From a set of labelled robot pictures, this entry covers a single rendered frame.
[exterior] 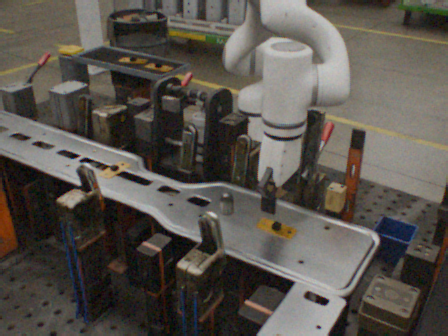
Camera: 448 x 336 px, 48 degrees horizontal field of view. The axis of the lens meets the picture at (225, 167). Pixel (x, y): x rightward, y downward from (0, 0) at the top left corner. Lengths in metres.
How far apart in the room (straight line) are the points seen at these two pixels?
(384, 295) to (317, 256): 0.20
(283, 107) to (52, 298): 0.83
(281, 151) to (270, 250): 0.21
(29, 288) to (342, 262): 0.85
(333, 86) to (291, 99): 0.08
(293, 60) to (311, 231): 0.39
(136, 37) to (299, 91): 3.26
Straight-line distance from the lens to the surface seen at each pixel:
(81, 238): 1.17
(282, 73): 0.87
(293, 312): 0.90
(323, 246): 1.04
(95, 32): 5.23
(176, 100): 1.30
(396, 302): 0.87
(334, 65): 0.91
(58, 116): 1.60
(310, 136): 1.12
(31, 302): 1.43
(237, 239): 1.04
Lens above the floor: 1.64
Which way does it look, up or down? 30 degrees down
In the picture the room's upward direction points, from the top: straight up
